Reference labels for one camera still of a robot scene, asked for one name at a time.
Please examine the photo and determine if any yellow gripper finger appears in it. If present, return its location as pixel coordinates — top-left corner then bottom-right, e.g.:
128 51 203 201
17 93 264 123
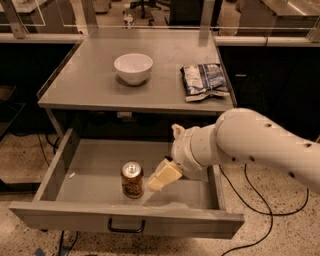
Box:
147 158 182 191
171 124 185 138

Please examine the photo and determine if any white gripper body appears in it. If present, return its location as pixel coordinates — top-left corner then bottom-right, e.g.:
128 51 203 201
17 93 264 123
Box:
171 126 209 173

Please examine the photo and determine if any orange soda can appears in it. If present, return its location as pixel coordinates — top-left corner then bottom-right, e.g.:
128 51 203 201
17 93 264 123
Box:
121 161 144 199

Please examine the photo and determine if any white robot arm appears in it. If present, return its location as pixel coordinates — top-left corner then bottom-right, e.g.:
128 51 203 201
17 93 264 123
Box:
147 108 320 192

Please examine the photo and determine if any grey open top drawer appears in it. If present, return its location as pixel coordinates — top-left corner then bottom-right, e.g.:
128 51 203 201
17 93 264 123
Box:
9 129 244 239

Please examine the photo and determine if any grey counter cabinet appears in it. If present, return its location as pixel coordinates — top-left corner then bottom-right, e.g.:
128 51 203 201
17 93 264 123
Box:
36 27 239 152

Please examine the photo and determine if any blue white chip bag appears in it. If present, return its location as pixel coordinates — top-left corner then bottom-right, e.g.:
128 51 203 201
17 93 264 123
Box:
180 63 230 102

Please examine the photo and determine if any white ceramic bowl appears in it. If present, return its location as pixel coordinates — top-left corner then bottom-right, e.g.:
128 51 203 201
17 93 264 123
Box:
114 53 153 85

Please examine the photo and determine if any black office chair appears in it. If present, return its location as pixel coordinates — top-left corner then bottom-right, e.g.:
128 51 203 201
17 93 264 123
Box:
129 0 161 19

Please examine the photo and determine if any black drawer handle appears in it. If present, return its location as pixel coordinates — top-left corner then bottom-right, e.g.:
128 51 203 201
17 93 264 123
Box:
107 218 146 234

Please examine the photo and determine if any black floor cable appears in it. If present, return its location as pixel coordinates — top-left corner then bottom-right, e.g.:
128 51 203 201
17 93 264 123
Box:
218 163 311 256

